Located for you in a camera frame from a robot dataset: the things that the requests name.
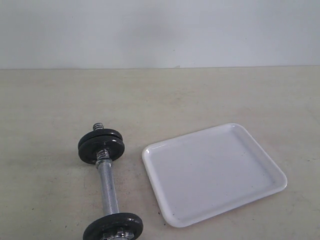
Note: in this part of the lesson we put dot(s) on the black plate on bar right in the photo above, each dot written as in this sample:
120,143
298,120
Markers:
88,150

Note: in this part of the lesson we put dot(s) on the chrome collar nut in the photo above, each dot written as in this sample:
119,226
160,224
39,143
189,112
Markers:
120,234

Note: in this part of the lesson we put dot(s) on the chrome threaded dumbbell bar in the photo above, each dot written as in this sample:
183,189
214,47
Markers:
104,167

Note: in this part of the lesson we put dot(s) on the black plate on bar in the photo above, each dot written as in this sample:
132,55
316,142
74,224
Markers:
110,224
88,150

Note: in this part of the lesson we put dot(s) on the black plate on bar left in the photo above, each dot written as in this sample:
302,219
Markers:
110,224

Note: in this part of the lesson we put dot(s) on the black weight plate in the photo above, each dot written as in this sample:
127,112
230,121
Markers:
100,133

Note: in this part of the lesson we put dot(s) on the white rectangular tray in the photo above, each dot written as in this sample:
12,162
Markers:
206,173

